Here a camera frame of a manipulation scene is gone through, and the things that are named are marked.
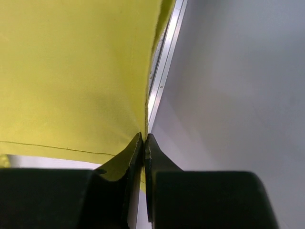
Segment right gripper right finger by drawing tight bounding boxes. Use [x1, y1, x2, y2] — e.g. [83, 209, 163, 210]
[145, 134, 183, 172]

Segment aluminium rail frame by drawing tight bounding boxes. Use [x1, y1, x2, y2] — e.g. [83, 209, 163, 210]
[148, 0, 188, 133]

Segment yellow trousers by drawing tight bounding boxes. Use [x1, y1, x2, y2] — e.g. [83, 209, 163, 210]
[0, 0, 177, 194]

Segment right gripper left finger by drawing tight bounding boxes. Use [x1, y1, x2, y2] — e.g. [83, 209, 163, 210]
[92, 132, 143, 183]

